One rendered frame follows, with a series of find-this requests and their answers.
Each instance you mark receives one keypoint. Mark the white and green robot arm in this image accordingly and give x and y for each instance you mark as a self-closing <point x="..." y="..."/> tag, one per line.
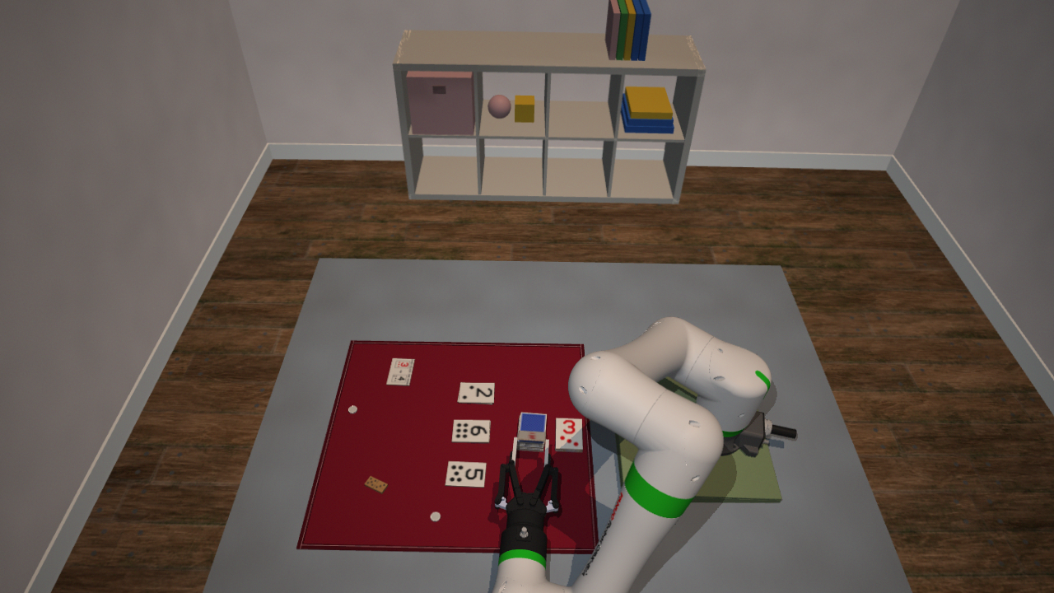
<point x="679" y="443"/>

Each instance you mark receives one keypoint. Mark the beige playing card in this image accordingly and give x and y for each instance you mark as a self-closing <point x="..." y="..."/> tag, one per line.
<point x="466" y="474"/>
<point x="476" y="393"/>
<point x="471" y="431"/>

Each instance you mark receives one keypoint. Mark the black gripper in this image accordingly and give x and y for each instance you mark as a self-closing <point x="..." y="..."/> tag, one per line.
<point x="527" y="508"/>

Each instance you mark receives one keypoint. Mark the brown domino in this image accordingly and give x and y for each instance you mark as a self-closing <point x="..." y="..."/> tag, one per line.
<point x="376" y="484"/>

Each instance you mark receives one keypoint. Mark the cream rules card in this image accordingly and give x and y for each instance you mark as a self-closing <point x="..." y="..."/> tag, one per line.
<point x="400" y="371"/>

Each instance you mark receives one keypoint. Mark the dark red card cloth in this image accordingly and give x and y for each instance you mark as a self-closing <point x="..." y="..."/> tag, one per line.
<point x="402" y="435"/>
<point x="300" y="544"/>

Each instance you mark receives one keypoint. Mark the red playing card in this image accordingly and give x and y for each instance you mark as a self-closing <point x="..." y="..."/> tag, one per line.
<point x="569" y="434"/>

